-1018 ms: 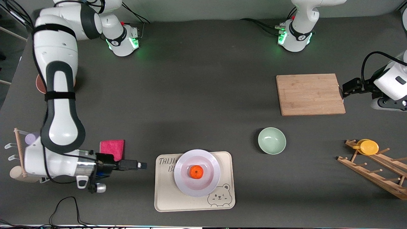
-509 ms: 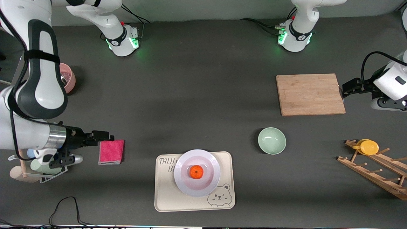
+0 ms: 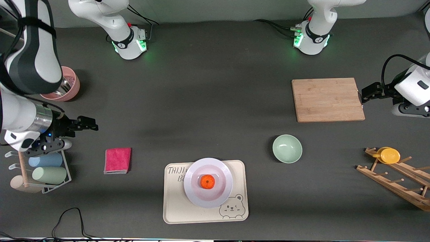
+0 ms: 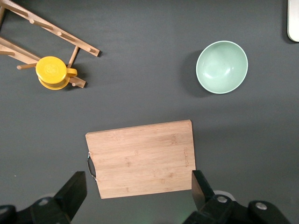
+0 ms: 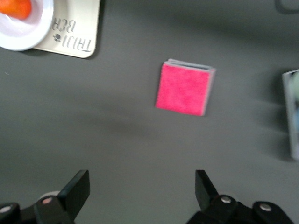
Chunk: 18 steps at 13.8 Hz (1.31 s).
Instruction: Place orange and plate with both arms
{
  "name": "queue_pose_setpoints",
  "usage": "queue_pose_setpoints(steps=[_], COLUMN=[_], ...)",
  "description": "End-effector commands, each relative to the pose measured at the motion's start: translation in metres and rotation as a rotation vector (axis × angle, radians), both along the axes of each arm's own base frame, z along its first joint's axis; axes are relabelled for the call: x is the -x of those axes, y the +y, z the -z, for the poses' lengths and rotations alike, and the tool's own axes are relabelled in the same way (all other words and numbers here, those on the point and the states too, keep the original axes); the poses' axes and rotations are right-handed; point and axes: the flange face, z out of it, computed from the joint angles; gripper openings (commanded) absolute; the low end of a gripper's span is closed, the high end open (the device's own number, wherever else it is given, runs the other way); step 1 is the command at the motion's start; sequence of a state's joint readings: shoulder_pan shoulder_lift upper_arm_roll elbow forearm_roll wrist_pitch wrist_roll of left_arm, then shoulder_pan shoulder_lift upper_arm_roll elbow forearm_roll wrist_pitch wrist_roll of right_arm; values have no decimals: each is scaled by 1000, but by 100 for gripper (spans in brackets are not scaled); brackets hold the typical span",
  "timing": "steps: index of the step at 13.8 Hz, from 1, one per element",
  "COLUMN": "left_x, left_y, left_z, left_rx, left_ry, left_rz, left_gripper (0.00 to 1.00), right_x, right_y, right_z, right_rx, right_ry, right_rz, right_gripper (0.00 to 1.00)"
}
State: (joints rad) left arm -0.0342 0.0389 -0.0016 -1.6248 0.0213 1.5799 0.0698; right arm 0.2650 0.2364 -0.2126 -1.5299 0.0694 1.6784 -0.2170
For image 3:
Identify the beige cup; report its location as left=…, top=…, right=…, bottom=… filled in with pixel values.
left=10, top=175, right=42, bottom=194

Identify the wooden peg drying rack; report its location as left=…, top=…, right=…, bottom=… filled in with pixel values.
left=356, top=147, right=430, bottom=212

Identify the white wire cup rack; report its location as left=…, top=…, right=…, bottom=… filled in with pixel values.
left=5, top=148, right=72, bottom=194

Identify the blue cup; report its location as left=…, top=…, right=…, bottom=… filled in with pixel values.
left=28, top=153, right=63, bottom=168

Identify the black right arm base cable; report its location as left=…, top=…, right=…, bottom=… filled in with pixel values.
left=126, top=4, right=160, bottom=43

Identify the orange fruit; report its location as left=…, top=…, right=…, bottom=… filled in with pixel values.
left=201, top=174, right=215, bottom=190

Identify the white round plate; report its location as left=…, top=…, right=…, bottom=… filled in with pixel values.
left=184, top=158, right=233, bottom=208

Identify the black left arm base cable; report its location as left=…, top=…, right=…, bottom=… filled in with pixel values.
left=254, top=19, right=300, bottom=38

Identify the yellow mug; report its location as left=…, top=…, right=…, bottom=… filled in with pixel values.
left=372, top=147, right=401, bottom=164

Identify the green cup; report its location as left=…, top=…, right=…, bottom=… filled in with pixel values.
left=32, top=167, right=67, bottom=185

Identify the pink folded cloth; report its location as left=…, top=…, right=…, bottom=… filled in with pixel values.
left=103, top=148, right=132, bottom=174

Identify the beige tray with bear print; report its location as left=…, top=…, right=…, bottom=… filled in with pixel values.
left=163, top=160, right=249, bottom=224

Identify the black looped cable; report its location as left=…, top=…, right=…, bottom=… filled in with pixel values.
left=51, top=207, right=101, bottom=240

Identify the wooden cutting board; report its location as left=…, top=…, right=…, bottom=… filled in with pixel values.
left=292, top=78, right=366, bottom=123

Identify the light green bowl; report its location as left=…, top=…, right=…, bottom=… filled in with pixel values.
left=272, top=134, right=303, bottom=164

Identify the pink bowl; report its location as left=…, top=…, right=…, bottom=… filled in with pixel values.
left=40, top=66, right=80, bottom=102

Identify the black arm base cable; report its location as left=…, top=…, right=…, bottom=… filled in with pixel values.
left=254, top=19, right=300, bottom=38
left=126, top=4, right=160, bottom=43

